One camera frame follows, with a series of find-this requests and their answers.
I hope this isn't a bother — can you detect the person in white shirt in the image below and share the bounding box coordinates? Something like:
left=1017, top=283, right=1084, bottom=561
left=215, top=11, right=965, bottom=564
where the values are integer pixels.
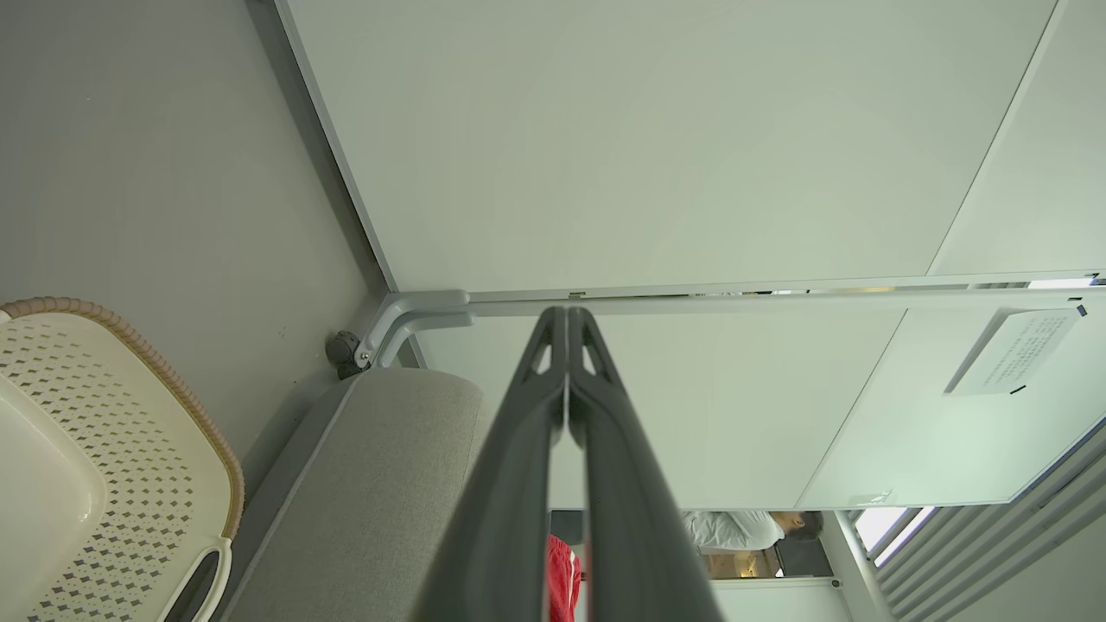
left=683, top=510, right=823, bottom=580

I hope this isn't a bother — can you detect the red cloth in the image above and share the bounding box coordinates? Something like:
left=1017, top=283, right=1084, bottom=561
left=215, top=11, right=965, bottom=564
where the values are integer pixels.
left=547, top=534, right=582, bottom=622

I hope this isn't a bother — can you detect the cream perforated laundry basket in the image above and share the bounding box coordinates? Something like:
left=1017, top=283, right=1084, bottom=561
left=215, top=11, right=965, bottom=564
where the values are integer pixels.
left=0, top=296, right=245, bottom=622

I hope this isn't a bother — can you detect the grey rubber caster wheel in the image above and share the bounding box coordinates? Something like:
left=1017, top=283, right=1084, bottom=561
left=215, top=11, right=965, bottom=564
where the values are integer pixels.
left=326, top=330, right=364, bottom=379

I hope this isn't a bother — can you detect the grey slatted blind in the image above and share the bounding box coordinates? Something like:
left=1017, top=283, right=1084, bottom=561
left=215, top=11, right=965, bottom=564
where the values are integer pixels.
left=851, top=423, right=1106, bottom=622

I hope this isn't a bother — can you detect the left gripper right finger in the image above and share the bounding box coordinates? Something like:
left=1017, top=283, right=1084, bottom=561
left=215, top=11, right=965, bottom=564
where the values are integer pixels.
left=570, top=307, right=722, bottom=622

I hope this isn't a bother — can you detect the white paper sign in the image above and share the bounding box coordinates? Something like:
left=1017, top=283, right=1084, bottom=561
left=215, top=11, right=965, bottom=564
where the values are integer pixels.
left=944, top=304, right=1088, bottom=398

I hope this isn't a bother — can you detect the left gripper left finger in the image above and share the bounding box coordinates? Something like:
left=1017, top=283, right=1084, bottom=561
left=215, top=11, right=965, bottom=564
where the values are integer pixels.
left=415, top=305, right=569, bottom=622

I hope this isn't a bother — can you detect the white partition post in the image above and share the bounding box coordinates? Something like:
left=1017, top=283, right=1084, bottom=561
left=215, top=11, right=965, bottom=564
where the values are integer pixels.
left=817, top=510, right=895, bottom=622

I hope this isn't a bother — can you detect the grey fabric sofa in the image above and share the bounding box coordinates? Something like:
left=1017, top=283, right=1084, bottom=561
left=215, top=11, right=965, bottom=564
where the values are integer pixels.
left=216, top=367, right=485, bottom=622

